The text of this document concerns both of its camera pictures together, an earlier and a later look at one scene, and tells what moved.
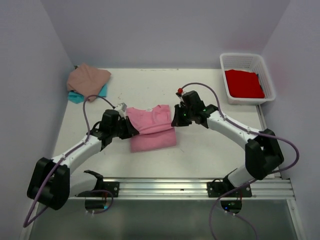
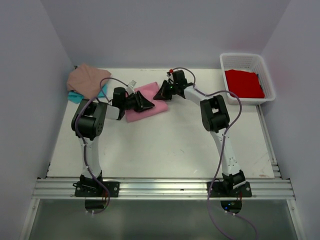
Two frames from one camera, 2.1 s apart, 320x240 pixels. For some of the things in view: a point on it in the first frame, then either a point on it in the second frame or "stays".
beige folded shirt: (87, 80) stays
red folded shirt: (243, 84) stays
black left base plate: (112, 186) stays
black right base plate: (216, 188) stays
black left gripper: (130, 131) to (141, 102)
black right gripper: (178, 121) to (162, 95)
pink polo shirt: (155, 130) to (149, 91)
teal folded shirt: (77, 98) stays
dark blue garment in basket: (261, 86) stays
